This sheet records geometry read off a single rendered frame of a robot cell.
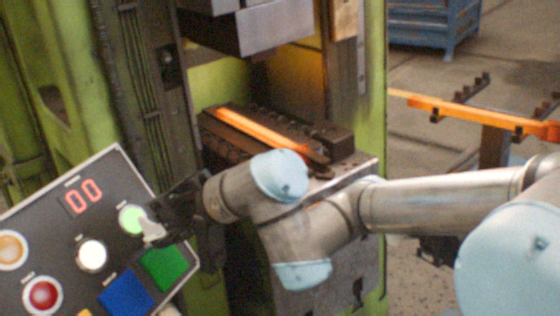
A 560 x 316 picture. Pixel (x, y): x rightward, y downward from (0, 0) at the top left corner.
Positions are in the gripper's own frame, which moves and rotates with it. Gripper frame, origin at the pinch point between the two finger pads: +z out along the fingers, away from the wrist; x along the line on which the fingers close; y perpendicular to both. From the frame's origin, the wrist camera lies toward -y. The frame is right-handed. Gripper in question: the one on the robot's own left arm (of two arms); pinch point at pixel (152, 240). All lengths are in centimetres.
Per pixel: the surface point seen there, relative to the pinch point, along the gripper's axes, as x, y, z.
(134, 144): -19.8, 15.0, 13.9
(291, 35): -47, 17, -17
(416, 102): -75, -16, -22
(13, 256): 20.0, 11.9, 0.9
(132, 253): 3.9, 0.3, 1.3
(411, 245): -144, -96, 45
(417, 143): -243, -84, 65
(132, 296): 9.1, -4.9, 0.6
